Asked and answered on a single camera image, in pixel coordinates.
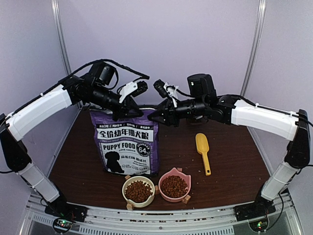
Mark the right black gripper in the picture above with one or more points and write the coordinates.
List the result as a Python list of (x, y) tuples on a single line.
[(168, 111)]

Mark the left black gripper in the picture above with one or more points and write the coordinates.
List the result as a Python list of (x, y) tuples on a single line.
[(124, 108)]

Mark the purple puppy food bag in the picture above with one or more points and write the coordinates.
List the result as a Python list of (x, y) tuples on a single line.
[(128, 146)]

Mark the yellow plastic scoop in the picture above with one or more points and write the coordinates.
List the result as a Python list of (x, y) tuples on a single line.
[(203, 149)]

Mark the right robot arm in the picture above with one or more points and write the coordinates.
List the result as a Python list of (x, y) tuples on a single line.
[(234, 109)]

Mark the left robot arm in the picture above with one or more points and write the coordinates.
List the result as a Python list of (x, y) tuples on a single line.
[(91, 87)]

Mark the pink cat-ear pet bowl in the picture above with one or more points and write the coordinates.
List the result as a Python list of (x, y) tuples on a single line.
[(174, 171)]

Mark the cream pet bowl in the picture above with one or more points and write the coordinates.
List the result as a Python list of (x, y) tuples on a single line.
[(139, 178)]

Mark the brown kibble pet food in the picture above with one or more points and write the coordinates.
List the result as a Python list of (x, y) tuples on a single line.
[(138, 191)]

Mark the blue zigzag patterned bowl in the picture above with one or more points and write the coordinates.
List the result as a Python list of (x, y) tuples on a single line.
[(196, 119)]

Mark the kibble in pink bowl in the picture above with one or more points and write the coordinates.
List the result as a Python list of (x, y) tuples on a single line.
[(174, 186)]

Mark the wooden block front right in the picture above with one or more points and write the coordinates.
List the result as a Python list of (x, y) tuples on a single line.
[(186, 199)]

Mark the wooden block front left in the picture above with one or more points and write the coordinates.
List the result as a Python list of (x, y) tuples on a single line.
[(130, 207)]

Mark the left circuit board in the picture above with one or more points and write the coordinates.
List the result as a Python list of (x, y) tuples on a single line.
[(61, 225)]

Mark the circuit board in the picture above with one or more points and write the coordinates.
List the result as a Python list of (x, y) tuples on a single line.
[(61, 225), (259, 225)]

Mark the right circuit board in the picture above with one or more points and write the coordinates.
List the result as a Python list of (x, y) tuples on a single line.
[(259, 225)]

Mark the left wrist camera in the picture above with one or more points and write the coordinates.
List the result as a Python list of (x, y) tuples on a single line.
[(133, 89)]

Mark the front aluminium rail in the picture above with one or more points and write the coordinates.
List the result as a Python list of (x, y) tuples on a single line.
[(210, 221)]

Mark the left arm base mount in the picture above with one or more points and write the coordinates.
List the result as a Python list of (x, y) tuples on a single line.
[(61, 208)]

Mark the left aluminium frame post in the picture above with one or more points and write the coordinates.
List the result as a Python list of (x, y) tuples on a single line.
[(61, 39)]

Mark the aluminium frame post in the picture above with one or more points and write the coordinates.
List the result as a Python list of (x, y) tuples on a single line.
[(259, 25), (61, 39)]

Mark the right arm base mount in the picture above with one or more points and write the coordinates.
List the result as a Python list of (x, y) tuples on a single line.
[(260, 207)]

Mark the right aluminium frame post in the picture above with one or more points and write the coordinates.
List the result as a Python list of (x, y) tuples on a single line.
[(259, 25)]

